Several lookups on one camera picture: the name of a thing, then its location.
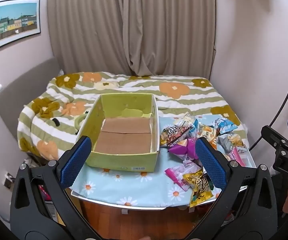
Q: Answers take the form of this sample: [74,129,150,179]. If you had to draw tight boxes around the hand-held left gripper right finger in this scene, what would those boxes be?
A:
[184,137,279,240]

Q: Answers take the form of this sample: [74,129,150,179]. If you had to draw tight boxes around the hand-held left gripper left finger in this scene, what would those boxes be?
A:
[10,135,102,240]

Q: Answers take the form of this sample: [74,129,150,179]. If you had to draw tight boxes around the gold snack packet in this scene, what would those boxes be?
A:
[183,169,214,207]

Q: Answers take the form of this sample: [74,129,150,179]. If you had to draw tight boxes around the translucent pink snack packet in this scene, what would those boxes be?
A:
[224,147,250,167]

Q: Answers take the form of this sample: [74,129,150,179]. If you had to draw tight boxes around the pink white snack packet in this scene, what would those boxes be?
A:
[164,164,202,191]

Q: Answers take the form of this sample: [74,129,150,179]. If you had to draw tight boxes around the green cardboard box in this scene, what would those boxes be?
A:
[76,93,160,172]

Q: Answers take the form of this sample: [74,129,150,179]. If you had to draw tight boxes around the silver yellow snack packet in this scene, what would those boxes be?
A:
[218,134,244,153]

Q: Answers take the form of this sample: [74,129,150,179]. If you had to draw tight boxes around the yellow orange snack packet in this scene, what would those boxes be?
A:
[198,126,221,143]

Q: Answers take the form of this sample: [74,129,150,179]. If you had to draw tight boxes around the purple snack packet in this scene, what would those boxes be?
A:
[168,137,201,161]

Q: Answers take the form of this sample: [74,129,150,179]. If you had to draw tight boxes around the blue white snack packet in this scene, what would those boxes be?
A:
[213,118,239,136]

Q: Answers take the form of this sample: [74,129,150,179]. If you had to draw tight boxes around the black white striped snack packet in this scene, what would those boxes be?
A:
[160,126,197,147]

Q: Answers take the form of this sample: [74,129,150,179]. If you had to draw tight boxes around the cream white snack packet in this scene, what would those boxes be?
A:
[173,112,197,130]

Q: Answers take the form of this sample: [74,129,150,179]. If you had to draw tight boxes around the floral striped blanket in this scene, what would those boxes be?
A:
[16,71,247,161]

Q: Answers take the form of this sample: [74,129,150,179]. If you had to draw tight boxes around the beige curtain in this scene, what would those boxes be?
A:
[46,0,218,78]

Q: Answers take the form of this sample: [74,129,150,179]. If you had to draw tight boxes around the white wall socket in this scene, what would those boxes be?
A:
[3,171,16,189]

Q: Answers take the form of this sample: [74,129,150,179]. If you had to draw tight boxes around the wall poster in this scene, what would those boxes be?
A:
[0,0,41,52]

